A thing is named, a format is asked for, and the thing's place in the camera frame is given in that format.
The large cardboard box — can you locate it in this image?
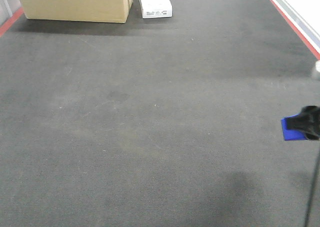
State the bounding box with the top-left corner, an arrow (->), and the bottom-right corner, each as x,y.
20,0 -> 133,24

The white flat carton box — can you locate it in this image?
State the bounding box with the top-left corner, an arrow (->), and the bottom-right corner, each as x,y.
139,0 -> 173,19

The blue plastic bottle-shaped part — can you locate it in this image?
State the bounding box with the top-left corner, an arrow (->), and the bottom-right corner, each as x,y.
281,114 -> 307,141

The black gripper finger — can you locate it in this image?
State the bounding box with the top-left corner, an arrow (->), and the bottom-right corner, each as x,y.
286,105 -> 320,140

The conveyor side rail right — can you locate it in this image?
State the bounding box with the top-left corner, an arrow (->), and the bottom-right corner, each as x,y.
270,0 -> 320,61

